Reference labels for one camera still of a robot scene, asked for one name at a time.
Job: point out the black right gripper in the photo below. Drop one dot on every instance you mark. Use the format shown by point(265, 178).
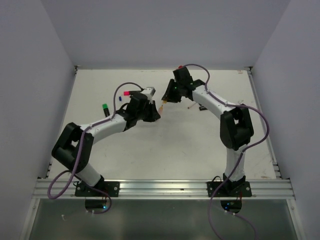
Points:
point(169, 95)

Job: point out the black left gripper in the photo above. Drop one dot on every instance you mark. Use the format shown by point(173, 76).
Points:
point(154, 115)

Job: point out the orange highlighter pen body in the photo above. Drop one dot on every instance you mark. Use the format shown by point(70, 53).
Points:
point(160, 110)

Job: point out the purple capped black highlighter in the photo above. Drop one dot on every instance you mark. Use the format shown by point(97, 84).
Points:
point(202, 108)

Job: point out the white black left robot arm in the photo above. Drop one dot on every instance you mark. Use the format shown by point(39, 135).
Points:
point(74, 145)

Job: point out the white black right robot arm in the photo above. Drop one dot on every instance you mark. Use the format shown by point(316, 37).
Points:
point(235, 124)

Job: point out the pink capped black highlighter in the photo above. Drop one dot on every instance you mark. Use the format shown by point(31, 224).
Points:
point(129, 93)

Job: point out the green capped black highlighter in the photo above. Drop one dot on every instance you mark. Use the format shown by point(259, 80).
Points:
point(106, 110)

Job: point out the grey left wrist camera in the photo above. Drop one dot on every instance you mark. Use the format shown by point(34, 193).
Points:
point(149, 90)

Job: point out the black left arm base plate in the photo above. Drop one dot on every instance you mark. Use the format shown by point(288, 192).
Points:
point(111, 188)

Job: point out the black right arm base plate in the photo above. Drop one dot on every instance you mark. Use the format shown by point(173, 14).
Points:
point(229, 189)

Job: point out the aluminium front rail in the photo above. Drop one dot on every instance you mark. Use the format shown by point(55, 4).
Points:
point(258, 189)

